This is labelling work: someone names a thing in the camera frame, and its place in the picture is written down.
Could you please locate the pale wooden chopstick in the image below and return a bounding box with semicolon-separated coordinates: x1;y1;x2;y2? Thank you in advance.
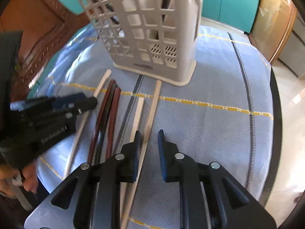
120;97;144;212
63;69;112;179
120;80;162;228

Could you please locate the person's left hand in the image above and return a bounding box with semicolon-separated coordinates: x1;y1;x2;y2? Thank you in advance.
1;161;38;198

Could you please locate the light blue checked cloth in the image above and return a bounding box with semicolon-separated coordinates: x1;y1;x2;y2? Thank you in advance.
35;26;274;228

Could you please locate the carved dark wooden chair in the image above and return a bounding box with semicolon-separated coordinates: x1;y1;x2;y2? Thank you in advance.
1;0;89;101

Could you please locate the beige plastic utensil basket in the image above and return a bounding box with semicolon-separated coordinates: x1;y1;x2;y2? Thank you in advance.
78;0;203;86

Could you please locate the silver multi-door refrigerator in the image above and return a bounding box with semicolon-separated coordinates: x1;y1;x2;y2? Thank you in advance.
279;13;305;79

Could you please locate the wood framed glass door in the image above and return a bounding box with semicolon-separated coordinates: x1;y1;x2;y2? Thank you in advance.
249;0;297;64

